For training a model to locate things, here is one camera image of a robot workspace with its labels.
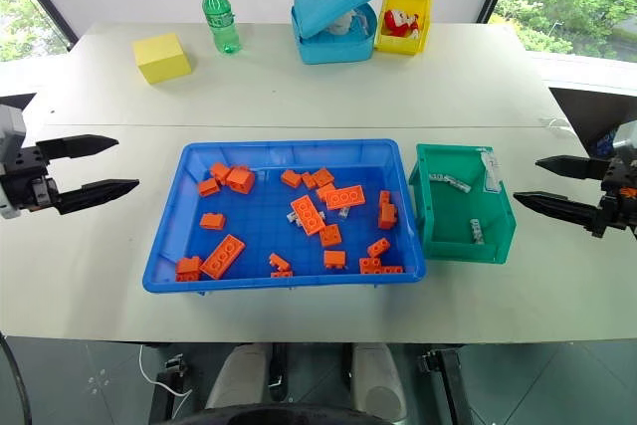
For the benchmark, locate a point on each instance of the black table leg frame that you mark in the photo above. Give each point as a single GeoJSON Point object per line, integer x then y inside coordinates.
{"type": "Point", "coordinates": [450, 385]}
{"type": "Point", "coordinates": [166, 385]}

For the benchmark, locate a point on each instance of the grey robot right leg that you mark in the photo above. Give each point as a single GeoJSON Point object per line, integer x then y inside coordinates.
{"type": "Point", "coordinates": [378, 380]}

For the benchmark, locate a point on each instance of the large orange cube block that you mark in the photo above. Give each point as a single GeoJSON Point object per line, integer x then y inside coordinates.
{"type": "Point", "coordinates": [240, 180]}

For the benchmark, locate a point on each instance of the grey robot leg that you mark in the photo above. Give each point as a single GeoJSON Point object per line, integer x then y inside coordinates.
{"type": "Point", "coordinates": [378, 380]}
{"type": "Point", "coordinates": [239, 375]}

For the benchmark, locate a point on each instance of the yellow plastic bin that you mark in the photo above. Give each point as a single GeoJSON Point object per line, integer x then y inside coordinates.
{"type": "Point", "coordinates": [400, 44]}

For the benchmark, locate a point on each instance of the green plastic bin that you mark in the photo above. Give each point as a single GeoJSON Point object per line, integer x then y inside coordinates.
{"type": "Point", "coordinates": [448, 221]}

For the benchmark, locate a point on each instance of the dark rounded shape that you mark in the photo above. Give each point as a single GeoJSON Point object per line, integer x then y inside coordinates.
{"type": "Point", "coordinates": [283, 416]}

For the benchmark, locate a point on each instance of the blue plastic tray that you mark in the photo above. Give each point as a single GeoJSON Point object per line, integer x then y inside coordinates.
{"type": "Point", "coordinates": [259, 236]}

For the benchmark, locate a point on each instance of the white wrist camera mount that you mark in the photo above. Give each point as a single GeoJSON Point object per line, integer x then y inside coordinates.
{"type": "Point", "coordinates": [10, 124]}
{"type": "Point", "coordinates": [626, 139]}

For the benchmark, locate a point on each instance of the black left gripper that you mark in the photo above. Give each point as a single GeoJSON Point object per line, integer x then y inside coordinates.
{"type": "Point", "coordinates": [27, 181]}

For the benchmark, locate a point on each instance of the small orange building block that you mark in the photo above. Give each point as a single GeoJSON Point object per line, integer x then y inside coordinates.
{"type": "Point", "coordinates": [209, 187]}
{"type": "Point", "coordinates": [387, 217]}
{"type": "Point", "coordinates": [393, 270]}
{"type": "Point", "coordinates": [219, 171]}
{"type": "Point", "coordinates": [334, 259]}
{"type": "Point", "coordinates": [384, 197]}
{"type": "Point", "coordinates": [370, 266]}
{"type": "Point", "coordinates": [308, 181]}
{"type": "Point", "coordinates": [330, 236]}
{"type": "Point", "coordinates": [212, 221]}
{"type": "Point", "coordinates": [378, 247]}
{"type": "Point", "coordinates": [291, 178]}
{"type": "Point", "coordinates": [278, 261]}
{"type": "Point", "coordinates": [188, 268]}
{"type": "Point", "coordinates": [323, 176]}

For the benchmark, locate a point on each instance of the green plastic bottle yellow cap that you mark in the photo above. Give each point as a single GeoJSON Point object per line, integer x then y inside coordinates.
{"type": "Point", "coordinates": [221, 22]}

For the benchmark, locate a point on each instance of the white plastic object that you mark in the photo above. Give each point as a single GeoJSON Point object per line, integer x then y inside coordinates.
{"type": "Point", "coordinates": [348, 24]}

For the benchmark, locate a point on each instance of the yellow cuboid block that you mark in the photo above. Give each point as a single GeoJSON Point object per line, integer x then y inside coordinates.
{"type": "Point", "coordinates": [161, 59]}

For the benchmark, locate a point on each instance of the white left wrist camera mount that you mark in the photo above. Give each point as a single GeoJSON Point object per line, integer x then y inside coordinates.
{"type": "Point", "coordinates": [10, 124]}

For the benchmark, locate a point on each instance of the red plush toy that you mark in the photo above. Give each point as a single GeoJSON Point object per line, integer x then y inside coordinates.
{"type": "Point", "coordinates": [400, 22]}

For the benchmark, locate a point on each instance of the grey robot left leg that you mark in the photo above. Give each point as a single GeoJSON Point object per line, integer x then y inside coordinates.
{"type": "Point", "coordinates": [239, 375]}

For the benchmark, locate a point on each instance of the blue fabric lunch bag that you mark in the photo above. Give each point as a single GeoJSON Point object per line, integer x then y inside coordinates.
{"type": "Point", "coordinates": [328, 47]}

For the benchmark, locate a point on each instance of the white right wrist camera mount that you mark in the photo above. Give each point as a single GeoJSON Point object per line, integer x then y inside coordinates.
{"type": "Point", "coordinates": [626, 139]}

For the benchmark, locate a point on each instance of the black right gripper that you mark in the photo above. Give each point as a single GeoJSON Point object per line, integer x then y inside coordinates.
{"type": "Point", "coordinates": [619, 211]}

